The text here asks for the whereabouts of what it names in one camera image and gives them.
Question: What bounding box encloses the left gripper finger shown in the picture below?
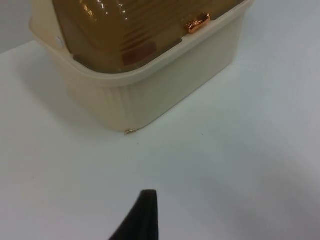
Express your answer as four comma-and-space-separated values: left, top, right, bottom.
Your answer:
111, 189, 158, 240

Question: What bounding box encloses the cream box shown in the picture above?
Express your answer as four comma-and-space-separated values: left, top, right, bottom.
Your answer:
29, 0, 244, 135

